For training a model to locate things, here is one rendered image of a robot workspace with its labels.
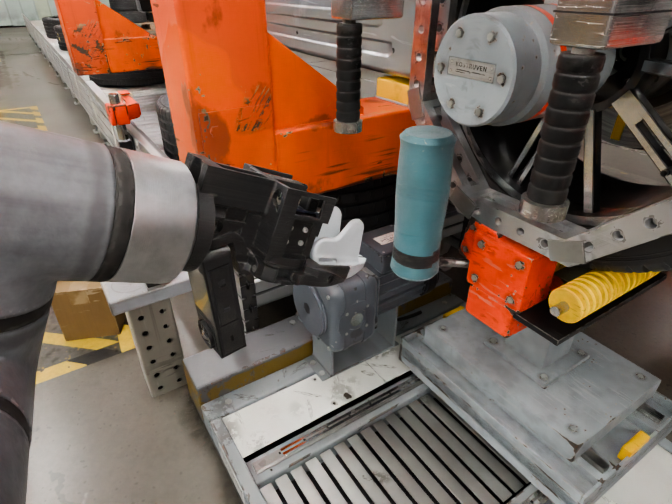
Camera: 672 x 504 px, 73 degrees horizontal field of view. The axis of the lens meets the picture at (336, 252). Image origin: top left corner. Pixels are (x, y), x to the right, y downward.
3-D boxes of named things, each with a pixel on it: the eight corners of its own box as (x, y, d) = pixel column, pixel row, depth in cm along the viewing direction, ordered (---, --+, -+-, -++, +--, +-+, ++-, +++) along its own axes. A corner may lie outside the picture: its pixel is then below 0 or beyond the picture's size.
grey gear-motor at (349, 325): (457, 342, 127) (477, 231, 109) (329, 409, 107) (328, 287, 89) (413, 308, 140) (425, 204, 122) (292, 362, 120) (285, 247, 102)
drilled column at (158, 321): (190, 382, 125) (159, 250, 103) (152, 398, 120) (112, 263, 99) (179, 360, 132) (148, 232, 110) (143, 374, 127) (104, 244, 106)
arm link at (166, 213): (113, 306, 29) (78, 245, 35) (187, 306, 32) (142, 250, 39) (148, 169, 26) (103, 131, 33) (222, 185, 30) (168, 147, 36)
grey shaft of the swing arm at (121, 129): (149, 208, 207) (123, 94, 182) (136, 211, 205) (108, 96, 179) (144, 201, 214) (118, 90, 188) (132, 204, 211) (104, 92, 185)
